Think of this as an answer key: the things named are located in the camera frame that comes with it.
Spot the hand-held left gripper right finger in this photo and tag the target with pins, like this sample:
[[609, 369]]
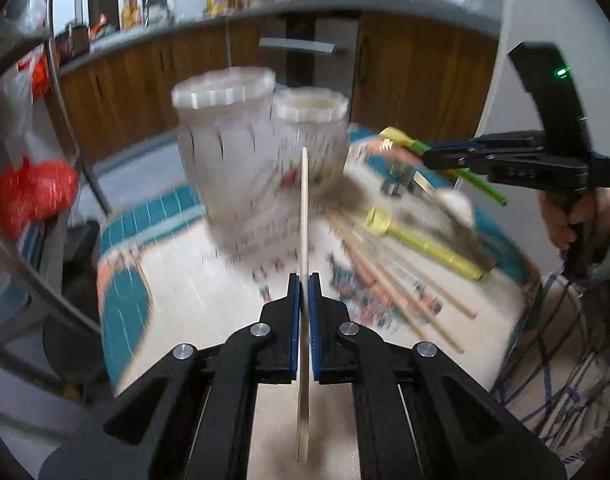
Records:
[[314, 310]]

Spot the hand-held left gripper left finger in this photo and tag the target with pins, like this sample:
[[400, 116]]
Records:
[[295, 310]]

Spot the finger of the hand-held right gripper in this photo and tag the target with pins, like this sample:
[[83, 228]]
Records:
[[505, 142], [460, 162]]

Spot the long wooden chopstick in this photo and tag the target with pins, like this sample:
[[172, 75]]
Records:
[[304, 210]]

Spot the small white ribbed holder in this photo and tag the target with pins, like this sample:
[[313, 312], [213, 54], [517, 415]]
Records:
[[325, 150]]

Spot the large white ribbed holder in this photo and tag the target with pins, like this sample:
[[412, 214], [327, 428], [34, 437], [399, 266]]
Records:
[[220, 160]]

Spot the person's right hand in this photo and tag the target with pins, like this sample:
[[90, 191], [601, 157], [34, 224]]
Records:
[[555, 220]]

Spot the small white object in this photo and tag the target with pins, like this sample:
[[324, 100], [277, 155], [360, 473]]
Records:
[[460, 206]]

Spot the yellow-green plastic utensil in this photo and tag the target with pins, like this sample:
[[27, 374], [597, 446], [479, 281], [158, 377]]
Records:
[[425, 247]]

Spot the wooden base cabinets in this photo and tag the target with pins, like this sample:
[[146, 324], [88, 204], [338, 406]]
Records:
[[410, 85]]

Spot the printed teal-edged tablecloth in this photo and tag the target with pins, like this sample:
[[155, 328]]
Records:
[[195, 280]]

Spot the built-in oven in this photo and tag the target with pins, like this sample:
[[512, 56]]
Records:
[[310, 45]]

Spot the white blue plaid cloth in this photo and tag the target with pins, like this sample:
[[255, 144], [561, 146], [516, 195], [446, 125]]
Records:
[[575, 375]]

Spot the red plastic bag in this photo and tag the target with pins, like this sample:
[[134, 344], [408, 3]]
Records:
[[35, 190]]

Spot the white plastic bag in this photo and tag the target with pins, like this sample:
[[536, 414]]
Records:
[[15, 105]]

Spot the metal storage rack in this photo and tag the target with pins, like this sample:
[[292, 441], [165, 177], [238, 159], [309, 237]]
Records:
[[51, 35]]

